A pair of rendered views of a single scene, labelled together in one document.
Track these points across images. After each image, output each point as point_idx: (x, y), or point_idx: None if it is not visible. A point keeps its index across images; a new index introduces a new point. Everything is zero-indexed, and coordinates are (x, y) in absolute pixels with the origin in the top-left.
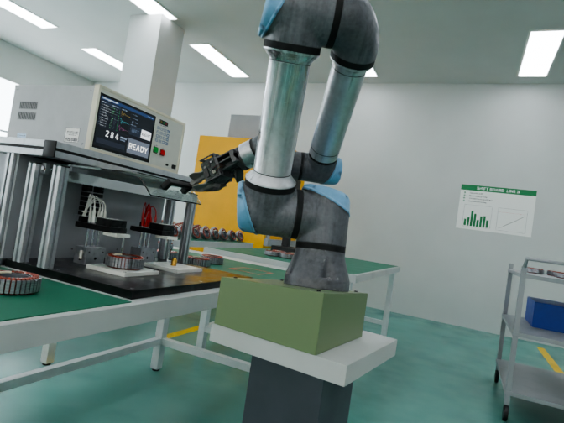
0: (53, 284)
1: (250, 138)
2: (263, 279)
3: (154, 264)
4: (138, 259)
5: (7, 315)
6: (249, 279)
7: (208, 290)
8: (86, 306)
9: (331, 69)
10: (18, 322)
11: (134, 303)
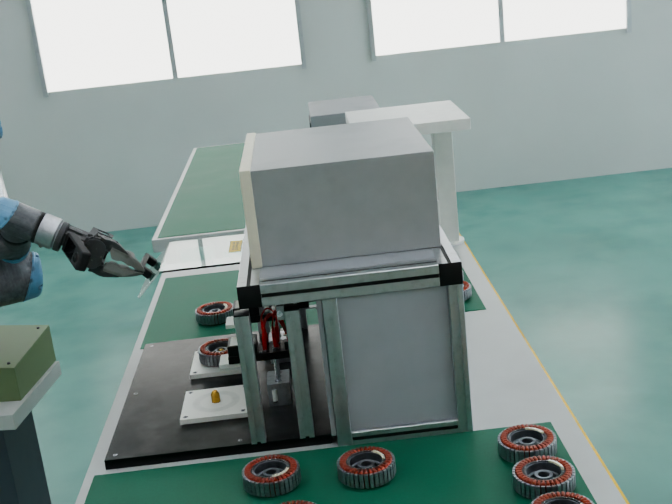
0: (221, 334)
1: (47, 213)
2: (21, 346)
3: (228, 386)
4: (199, 348)
5: (160, 311)
6: (29, 336)
7: (122, 403)
8: (149, 331)
9: None
10: (147, 312)
11: (136, 349)
